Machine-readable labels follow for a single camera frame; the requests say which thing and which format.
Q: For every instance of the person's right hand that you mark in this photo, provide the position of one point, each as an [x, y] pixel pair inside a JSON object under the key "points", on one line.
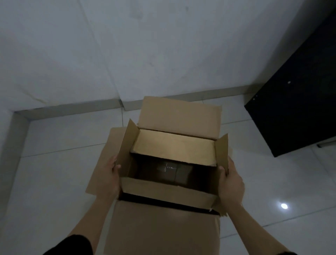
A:
{"points": [[232, 185]]}

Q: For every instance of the person's left thumb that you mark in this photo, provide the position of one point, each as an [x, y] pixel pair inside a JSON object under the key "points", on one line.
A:
{"points": [[117, 168]]}

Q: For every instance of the person's right thumb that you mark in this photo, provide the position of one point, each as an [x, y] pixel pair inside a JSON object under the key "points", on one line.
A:
{"points": [[223, 170]]}

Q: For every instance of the person's right forearm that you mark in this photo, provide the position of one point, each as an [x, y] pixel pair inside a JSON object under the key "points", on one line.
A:
{"points": [[252, 230]]}

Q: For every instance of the person's left hand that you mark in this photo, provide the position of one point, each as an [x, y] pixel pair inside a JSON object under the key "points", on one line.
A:
{"points": [[109, 182]]}

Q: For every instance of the person's left forearm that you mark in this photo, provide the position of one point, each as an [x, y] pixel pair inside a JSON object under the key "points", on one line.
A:
{"points": [[86, 219]]}

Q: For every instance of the black shirt sleeve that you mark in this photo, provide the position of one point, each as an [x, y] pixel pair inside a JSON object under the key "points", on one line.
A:
{"points": [[70, 245], [286, 253]]}

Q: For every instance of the black cabinet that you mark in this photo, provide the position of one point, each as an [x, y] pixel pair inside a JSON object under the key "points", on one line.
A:
{"points": [[299, 105]]}

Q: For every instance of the brown cardboard box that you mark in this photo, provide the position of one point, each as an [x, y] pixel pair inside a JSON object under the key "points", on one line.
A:
{"points": [[181, 147]]}

